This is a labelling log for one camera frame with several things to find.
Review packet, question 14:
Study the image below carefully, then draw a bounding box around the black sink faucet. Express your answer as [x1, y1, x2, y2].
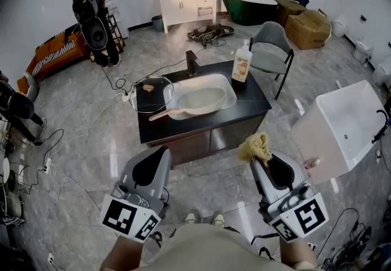
[185, 49, 201, 78]

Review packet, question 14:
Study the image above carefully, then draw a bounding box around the orange machine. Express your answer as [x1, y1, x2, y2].
[16, 23, 92, 95]

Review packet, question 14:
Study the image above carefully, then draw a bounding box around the green bathtub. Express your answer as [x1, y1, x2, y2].
[219, 0, 278, 26]

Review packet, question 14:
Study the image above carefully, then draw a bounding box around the person's right shoe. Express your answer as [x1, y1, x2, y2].
[210, 211, 226, 227]

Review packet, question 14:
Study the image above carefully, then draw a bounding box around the dark oval seat lid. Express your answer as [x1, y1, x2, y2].
[81, 17, 108, 51]

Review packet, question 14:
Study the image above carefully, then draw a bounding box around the person's left forearm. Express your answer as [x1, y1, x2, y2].
[100, 234, 144, 271]

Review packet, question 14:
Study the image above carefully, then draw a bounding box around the octagonal glass lid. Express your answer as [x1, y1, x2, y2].
[128, 75, 174, 114]

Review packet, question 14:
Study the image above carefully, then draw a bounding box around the white sink basin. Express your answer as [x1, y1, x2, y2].
[163, 73, 238, 120]

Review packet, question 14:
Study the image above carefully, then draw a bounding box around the brown wooden rack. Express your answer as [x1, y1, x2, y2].
[89, 14, 125, 63]

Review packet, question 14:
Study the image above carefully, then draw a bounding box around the white square tub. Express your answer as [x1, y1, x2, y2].
[291, 79, 389, 185]

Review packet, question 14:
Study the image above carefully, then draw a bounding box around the white toilet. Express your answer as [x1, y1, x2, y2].
[352, 38, 374, 63]
[371, 54, 391, 86]
[332, 13, 349, 38]

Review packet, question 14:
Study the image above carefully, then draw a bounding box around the person's left shoe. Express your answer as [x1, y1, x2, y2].
[185, 210, 202, 225]

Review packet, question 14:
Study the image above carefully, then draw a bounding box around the pink bottle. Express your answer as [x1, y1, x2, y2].
[304, 156, 321, 170]

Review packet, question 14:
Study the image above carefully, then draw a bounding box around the black bag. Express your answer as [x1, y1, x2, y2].
[186, 23, 235, 46]

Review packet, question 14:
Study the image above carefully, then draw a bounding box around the black top sink cabinet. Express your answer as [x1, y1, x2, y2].
[134, 60, 272, 170]

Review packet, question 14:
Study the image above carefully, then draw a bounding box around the orange label soap bottle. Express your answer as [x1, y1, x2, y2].
[231, 39, 254, 83]

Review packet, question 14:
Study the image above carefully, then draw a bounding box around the person's right forearm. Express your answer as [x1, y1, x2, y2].
[279, 237, 318, 271]

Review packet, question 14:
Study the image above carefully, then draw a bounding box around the white vanity cabinet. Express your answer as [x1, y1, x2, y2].
[157, 0, 219, 34]

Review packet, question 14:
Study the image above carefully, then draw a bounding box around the black tub faucet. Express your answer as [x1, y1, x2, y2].
[371, 109, 391, 145]

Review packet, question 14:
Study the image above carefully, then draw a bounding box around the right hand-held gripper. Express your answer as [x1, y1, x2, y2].
[249, 150, 330, 244]

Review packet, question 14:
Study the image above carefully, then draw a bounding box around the person's shoe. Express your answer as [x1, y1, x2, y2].
[185, 210, 202, 225]
[210, 211, 226, 227]

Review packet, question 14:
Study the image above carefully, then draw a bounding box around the person's beige shirt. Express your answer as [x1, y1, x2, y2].
[139, 223, 306, 271]

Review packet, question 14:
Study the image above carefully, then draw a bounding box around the large cardboard box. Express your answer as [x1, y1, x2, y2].
[284, 9, 332, 50]

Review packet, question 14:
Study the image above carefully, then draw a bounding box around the small cardboard box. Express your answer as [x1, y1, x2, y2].
[274, 0, 306, 28]

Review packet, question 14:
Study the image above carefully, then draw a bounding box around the cream frying pan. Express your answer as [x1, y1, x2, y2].
[148, 87, 227, 122]

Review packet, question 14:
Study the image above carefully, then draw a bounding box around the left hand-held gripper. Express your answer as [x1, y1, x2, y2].
[98, 145, 172, 245]

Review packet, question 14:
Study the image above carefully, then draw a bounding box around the yellow sponge cloth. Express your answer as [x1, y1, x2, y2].
[237, 132, 273, 164]

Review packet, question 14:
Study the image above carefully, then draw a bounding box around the grey trash bin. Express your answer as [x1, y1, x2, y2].
[152, 15, 165, 32]

